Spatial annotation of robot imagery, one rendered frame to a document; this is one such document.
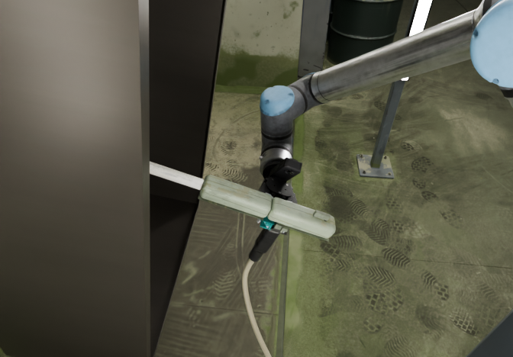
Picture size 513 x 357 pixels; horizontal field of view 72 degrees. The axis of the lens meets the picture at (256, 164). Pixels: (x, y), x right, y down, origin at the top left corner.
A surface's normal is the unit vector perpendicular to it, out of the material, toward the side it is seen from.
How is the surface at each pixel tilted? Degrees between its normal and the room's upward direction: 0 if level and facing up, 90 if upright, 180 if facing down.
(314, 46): 90
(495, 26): 85
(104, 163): 90
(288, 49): 90
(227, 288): 0
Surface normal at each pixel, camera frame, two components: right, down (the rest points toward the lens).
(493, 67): -0.75, 0.37
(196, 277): 0.00, -0.75
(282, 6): -0.11, 0.66
